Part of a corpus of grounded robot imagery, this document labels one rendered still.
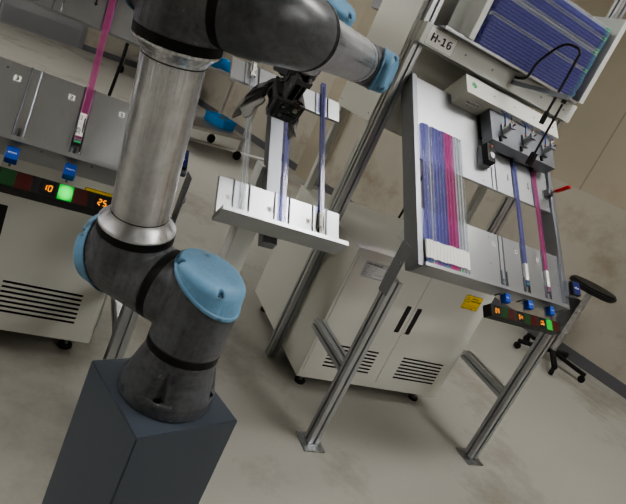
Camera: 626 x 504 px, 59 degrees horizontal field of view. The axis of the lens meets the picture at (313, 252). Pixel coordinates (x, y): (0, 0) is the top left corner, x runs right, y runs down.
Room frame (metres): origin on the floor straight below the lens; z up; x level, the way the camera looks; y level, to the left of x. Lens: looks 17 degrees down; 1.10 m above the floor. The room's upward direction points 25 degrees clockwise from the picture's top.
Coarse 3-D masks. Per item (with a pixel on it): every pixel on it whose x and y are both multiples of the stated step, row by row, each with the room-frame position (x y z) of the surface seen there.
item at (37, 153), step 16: (0, 144) 1.05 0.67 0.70; (16, 144) 1.05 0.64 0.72; (32, 144) 1.06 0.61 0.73; (32, 160) 1.10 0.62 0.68; (48, 160) 1.10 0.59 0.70; (64, 160) 1.10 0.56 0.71; (80, 160) 1.10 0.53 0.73; (96, 160) 1.13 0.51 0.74; (80, 176) 1.15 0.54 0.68; (96, 176) 1.15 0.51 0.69; (112, 176) 1.15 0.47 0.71
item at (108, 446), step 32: (96, 384) 0.73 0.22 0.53; (96, 416) 0.71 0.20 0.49; (128, 416) 0.67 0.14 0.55; (224, 416) 0.76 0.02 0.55; (64, 448) 0.74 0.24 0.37; (96, 448) 0.69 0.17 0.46; (128, 448) 0.64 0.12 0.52; (160, 448) 0.67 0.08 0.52; (192, 448) 0.71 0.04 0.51; (64, 480) 0.72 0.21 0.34; (96, 480) 0.67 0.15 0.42; (128, 480) 0.64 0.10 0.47; (160, 480) 0.69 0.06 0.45; (192, 480) 0.74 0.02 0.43
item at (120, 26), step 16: (32, 0) 1.28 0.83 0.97; (48, 0) 1.30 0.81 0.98; (64, 0) 1.33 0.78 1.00; (80, 0) 1.36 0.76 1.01; (96, 0) 1.39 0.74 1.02; (64, 16) 1.32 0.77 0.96; (80, 16) 1.33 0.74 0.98; (96, 16) 1.36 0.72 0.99; (112, 16) 1.39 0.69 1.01; (128, 16) 1.42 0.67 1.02; (112, 32) 1.37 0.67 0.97; (128, 32) 1.40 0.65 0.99
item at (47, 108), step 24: (0, 72) 1.13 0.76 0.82; (24, 72) 1.16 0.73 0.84; (0, 96) 1.10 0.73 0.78; (24, 96) 1.13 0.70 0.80; (48, 96) 1.17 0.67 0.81; (72, 96) 1.20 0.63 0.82; (96, 96) 1.24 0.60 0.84; (0, 120) 1.07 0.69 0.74; (24, 120) 1.10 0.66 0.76; (48, 120) 1.13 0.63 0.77; (72, 120) 1.17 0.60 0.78; (96, 120) 1.20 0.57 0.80; (120, 120) 1.24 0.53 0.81; (48, 144) 1.10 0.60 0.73; (72, 144) 1.13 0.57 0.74; (96, 144) 1.17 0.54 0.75; (120, 144) 1.21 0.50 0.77
